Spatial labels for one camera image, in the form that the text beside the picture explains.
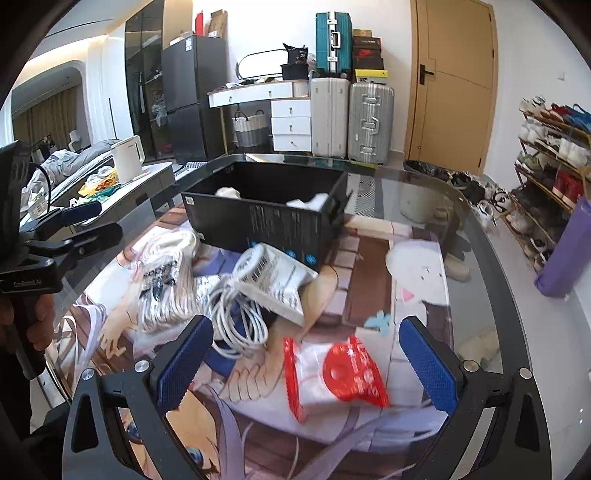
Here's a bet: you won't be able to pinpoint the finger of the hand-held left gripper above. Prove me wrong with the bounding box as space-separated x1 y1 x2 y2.
23 222 123 278
18 202 102 238

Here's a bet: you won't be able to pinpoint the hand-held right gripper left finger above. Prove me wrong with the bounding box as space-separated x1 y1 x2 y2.
62 315 214 480

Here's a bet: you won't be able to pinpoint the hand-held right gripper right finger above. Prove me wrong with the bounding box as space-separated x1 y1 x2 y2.
398 316 552 480

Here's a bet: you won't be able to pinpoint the white cable bundle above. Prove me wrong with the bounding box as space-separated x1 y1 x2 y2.
205 277 287 358

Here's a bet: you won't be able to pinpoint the packet of white rope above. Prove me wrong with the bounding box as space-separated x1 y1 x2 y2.
136 229 201 334

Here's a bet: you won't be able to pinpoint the red and white packet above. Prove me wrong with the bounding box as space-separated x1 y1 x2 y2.
283 336 391 423

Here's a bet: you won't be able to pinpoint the white barcode packet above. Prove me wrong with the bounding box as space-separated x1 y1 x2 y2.
231 243 320 326

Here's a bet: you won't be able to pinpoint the black storage box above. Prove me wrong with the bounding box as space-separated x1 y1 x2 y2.
180 161 354 273

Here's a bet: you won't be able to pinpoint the person's left forearm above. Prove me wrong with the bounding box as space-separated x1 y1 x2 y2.
0 342 75 480

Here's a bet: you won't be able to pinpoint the person's left hand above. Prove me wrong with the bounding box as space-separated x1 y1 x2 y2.
0 293 55 354

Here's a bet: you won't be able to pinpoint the colourful snack bags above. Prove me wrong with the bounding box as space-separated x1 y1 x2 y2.
78 167 120 199

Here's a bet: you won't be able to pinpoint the grey bedding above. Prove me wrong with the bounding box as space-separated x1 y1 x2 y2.
21 138 121 217

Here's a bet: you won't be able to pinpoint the grey side cabinet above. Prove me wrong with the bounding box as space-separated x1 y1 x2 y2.
51 161 178 232

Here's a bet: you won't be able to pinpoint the cream fuzzy floor item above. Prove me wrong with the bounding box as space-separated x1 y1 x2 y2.
462 330 502 365

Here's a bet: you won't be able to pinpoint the white electric kettle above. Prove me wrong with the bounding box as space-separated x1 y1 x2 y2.
110 136 147 184

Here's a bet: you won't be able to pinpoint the beige slippers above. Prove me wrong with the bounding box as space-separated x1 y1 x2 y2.
442 254 472 282

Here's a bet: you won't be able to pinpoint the beige curtain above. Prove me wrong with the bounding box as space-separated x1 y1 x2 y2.
14 88 79 148

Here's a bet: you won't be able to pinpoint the black slippers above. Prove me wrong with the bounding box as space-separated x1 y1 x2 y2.
443 217 472 254

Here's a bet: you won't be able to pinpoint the dark glass wardrobe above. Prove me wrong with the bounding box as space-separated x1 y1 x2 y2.
124 0 195 162

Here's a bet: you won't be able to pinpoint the white trash bin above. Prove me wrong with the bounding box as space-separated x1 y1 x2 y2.
399 159 458 222

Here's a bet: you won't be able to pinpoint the dark grey fridge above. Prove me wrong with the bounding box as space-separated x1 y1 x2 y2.
161 36 228 162

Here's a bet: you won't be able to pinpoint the pile of black white shoes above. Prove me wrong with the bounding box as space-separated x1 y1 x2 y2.
443 171 513 227

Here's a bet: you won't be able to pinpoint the purple yoga mat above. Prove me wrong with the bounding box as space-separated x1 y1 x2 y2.
534 196 591 298

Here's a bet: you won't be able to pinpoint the woven laundry basket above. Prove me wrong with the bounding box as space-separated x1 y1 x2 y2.
231 110 271 148

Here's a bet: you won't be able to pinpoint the wooden shoe rack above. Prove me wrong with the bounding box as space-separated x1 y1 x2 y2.
510 95 591 273

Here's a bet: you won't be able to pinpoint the white vanity desk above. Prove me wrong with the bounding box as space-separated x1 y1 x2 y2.
208 80 312 153

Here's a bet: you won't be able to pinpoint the oval mirror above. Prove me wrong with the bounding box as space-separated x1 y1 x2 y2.
235 48 289 81

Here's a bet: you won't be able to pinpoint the silver suitcase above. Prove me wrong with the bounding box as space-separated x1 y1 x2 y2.
347 82 395 166

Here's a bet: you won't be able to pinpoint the white suitcase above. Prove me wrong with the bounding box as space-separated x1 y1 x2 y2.
309 76 351 160

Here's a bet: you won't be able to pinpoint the black bag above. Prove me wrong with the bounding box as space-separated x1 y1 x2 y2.
281 43 310 80

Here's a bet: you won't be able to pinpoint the tan wooden door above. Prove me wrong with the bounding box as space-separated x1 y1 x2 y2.
406 0 499 175

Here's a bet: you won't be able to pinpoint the teal suitcase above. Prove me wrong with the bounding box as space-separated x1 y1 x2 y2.
315 11 354 79

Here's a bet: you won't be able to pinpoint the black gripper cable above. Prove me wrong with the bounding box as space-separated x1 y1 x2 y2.
28 164 52 214

